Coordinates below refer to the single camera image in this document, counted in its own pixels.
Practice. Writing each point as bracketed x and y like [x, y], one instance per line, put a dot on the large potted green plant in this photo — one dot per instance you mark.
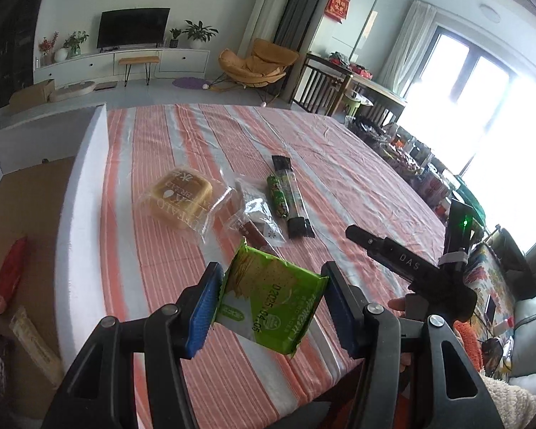
[198, 31]

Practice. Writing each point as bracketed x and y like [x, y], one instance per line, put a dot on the clear packet of brown bars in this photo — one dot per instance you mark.
[254, 201]

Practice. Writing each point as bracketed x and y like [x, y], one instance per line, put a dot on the row of jars and bottles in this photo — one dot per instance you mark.
[411, 156]

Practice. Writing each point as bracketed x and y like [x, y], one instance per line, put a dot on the wooden desk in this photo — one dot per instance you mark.
[384, 94]

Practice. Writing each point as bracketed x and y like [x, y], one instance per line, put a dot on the round beige floor cushion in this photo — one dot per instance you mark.
[73, 90]

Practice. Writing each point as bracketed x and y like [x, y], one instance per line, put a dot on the green candy roll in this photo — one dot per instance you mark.
[278, 196]

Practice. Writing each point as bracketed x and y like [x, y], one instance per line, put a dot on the flat dark floor pad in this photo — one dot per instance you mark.
[105, 86]

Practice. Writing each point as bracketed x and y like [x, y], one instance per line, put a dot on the white curtain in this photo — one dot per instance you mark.
[411, 44]

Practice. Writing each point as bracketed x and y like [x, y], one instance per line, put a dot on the cream wafer packet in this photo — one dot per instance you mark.
[33, 344]

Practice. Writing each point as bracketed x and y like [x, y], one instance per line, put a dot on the red snack packet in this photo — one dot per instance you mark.
[11, 272]

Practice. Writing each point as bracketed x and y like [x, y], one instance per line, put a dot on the red wall hanging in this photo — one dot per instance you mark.
[338, 4]

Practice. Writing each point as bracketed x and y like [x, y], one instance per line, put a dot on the red flowers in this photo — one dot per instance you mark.
[48, 44]

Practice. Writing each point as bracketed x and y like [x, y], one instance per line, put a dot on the white television cabinet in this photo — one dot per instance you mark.
[183, 60]

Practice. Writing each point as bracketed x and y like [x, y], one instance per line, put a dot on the grey sofa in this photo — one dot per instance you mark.
[531, 313]

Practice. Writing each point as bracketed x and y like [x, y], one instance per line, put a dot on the colourful printed cloth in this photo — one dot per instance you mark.
[491, 277]

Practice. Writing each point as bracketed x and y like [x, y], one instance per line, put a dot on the dark slatted wooden frame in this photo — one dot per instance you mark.
[315, 85]

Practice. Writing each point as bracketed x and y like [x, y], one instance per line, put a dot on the yellow toast bread packet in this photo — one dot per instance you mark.
[178, 196]

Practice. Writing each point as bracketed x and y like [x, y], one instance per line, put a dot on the green plastic stool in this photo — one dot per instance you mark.
[357, 103]

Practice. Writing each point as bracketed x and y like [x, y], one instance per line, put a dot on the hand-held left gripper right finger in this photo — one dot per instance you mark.
[341, 308]

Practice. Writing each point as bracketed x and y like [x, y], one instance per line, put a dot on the grey curtain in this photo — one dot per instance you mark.
[301, 4]

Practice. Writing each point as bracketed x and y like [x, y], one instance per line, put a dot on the orange lounge chair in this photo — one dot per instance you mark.
[261, 56]

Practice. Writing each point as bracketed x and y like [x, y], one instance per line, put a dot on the white fluffy blanket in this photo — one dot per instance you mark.
[513, 402]

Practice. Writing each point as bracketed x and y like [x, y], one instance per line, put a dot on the purple floor mat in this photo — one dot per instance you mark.
[186, 83]

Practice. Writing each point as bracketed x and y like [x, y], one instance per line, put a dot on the brown snack bar packet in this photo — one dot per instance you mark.
[251, 232]

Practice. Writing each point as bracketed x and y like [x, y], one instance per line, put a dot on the green cracker packet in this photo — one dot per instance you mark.
[268, 304]

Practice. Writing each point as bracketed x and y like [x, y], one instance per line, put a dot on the person's right hand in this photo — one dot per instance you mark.
[396, 305]

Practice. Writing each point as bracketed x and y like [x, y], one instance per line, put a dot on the brown cardboard box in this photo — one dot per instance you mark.
[31, 94]

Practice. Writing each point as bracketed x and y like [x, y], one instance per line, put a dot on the black cabinet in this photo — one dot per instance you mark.
[18, 53]

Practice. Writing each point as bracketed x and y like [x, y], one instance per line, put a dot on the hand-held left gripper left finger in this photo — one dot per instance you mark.
[203, 313]

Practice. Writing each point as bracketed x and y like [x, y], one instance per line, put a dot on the orange grey striped tablecloth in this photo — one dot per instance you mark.
[339, 165]

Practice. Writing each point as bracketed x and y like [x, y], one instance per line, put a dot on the leafy green plant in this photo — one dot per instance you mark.
[76, 42]

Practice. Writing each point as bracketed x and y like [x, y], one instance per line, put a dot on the white cardboard box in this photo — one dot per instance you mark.
[78, 214]

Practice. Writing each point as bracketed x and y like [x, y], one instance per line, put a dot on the orange knitted cloth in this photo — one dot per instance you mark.
[469, 344]

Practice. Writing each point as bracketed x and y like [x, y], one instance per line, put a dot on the covered standing air conditioner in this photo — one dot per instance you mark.
[268, 13]

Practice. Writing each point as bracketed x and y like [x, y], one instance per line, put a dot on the white round vase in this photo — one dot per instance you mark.
[60, 54]

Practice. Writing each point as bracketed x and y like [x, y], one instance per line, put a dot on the long clear black-ended bar packet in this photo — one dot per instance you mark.
[292, 196]

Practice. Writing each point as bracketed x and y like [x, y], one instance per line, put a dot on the small potted plant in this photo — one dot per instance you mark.
[175, 38]

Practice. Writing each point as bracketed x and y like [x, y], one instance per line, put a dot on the wooden bench with metal legs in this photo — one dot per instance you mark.
[138, 59]

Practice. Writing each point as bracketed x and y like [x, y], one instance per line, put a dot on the round ceiling light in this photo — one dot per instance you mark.
[489, 12]

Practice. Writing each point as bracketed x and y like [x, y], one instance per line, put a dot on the large window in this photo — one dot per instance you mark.
[487, 111]

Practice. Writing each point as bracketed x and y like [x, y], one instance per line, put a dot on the pile of clothes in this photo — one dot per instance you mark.
[350, 63]

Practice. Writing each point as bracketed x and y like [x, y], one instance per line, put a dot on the black flat television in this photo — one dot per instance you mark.
[134, 27]

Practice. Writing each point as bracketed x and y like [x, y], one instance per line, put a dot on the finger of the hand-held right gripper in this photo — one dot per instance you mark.
[397, 257]

